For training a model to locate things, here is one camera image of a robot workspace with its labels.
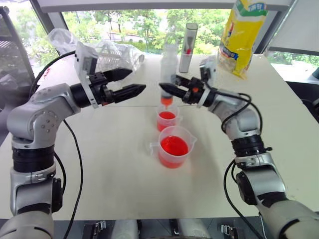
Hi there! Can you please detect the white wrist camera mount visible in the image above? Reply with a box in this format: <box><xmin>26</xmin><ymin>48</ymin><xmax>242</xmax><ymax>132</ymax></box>
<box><xmin>74</xmin><ymin>41</ymin><xmax>100</xmax><ymax>110</ymax></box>
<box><xmin>196</xmin><ymin>57</ymin><xmax>219</xmax><ymax>109</ymax></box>

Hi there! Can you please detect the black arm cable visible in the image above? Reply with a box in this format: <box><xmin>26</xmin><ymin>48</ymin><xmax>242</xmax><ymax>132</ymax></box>
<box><xmin>213</xmin><ymin>89</ymin><xmax>274</xmax><ymax>239</ymax></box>
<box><xmin>29</xmin><ymin>51</ymin><xmax>84</xmax><ymax>239</ymax></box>

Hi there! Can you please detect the dark chair back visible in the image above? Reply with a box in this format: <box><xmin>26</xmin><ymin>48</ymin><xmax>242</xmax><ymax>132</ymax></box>
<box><xmin>0</xmin><ymin>6</ymin><xmax>36</xmax><ymax>105</ymax></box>

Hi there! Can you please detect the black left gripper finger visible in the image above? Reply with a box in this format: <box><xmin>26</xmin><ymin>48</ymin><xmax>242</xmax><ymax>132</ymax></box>
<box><xmin>109</xmin><ymin>84</ymin><xmax>147</xmax><ymax>105</ymax></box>
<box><xmin>102</xmin><ymin>67</ymin><xmax>134</xmax><ymax>82</ymax></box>

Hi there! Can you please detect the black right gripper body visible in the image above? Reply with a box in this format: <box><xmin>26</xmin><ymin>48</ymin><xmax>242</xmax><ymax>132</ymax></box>
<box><xmin>181</xmin><ymin>76</ymin><xmax>207</xmax><ymax>105</ymax></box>

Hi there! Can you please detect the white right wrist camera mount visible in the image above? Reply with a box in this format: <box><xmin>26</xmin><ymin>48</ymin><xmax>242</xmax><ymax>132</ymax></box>
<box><xmin>196</xmin><ymin>57</ymin><xmax>219</xmax><ymax>109</ymax></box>

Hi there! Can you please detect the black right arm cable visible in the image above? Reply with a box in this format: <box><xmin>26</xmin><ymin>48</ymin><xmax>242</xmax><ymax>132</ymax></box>
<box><xmin>213</xmin><ymin>89</ymin><xmax>274</xmax><ymax>239</ymax></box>

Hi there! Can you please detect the small clear measuring cup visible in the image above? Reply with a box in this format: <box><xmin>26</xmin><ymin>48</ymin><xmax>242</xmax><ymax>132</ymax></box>
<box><xmin>154</xmin><ymin>104</ymin><xmax>181</xmax><ymax>132</ymax></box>

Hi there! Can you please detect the large clear measuring cup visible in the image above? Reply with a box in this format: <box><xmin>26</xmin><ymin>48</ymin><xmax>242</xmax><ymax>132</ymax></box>
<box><xmin>149</xmin><ymin>125</ymin><xmax>198</xmax><ymax>169</ymax></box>

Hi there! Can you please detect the yellow snack bag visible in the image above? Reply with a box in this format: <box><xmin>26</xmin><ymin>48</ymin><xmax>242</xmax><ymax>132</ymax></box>
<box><xmin>217</xmin><ymin>0</ymin><xmax>269</xmax><ymax>80</ymax></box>

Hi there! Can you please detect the clear plastic syringe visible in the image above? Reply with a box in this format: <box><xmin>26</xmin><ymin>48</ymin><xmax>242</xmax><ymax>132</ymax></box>
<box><xmin>159</xmin><ymin>42</ymin><xmax>179</xmax><ymax>110</ymax></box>

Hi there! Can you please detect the black strap buckle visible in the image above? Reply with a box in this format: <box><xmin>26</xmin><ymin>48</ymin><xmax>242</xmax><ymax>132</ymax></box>
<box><xmin>220</xmin><ymin>224</ymin><xmax>240</xmax><ymax>239</ymax></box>
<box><xmin>83</xmin><ymin>220</ymin><xmax>108</xmax><ymax>239</ymax></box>

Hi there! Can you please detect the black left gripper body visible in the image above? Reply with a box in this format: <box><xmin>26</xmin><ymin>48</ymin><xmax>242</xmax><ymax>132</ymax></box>
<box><xmin>87</xmin><ymin>71</ymin><xmax>116</xmax><ymax>107</ymax></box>

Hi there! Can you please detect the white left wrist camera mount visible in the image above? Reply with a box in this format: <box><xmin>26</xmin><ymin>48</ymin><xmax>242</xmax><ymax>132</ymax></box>
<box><xmin>74</xmin><ymin>41</ymin><xmax>100</xmax><ymax>110</ymax></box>

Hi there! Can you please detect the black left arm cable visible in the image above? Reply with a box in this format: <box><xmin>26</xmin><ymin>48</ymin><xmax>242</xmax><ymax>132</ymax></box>
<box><xmin>29</xmin><ymin>51</ymin><xmax>84</xmax><ymax>239</ymax></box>

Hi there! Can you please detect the silver robot leg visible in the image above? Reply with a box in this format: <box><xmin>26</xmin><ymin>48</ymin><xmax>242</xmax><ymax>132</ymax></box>
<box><xmin>113</xmin><ymin>219</ymin><xmax>139</xmax><ymax>239</ymax></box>
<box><xmin>177</xmin><ymin>218</ymin><xmax>213</xmax><ymax>239</ymax></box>

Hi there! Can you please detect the clear plastic bag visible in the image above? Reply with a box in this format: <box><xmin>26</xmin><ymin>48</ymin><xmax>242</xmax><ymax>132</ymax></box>
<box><xmin>47</xmin><ymin>27</ymin><xmax>146</xmax><ymax>75</ymax></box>

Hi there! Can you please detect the white plastic basket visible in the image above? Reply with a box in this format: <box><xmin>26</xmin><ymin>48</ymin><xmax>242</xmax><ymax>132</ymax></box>
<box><xmin>96</xmin><ymin>40</ymin><xmax>146</xmax><ymax>73</ymax></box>

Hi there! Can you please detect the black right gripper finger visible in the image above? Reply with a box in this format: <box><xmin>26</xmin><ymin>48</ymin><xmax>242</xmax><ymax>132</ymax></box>
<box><xmin>159</xmin><ymin>83</ymin><xmax>187</xmax><ymax>100</ymax></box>
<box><xmin>175</xmin><ymin>74</ymin><xmax>192</xmax><ymax>87</ymax></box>

